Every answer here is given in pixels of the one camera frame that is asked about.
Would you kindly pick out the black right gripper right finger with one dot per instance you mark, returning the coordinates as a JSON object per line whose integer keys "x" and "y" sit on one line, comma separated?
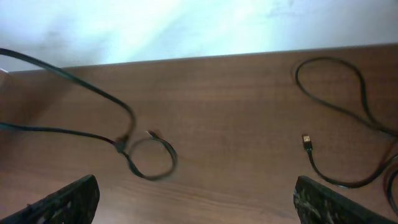
{"x": 317, "y": 204}

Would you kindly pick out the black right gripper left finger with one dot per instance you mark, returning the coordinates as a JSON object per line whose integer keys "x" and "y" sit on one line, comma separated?
{"x": 74, "y": 203}

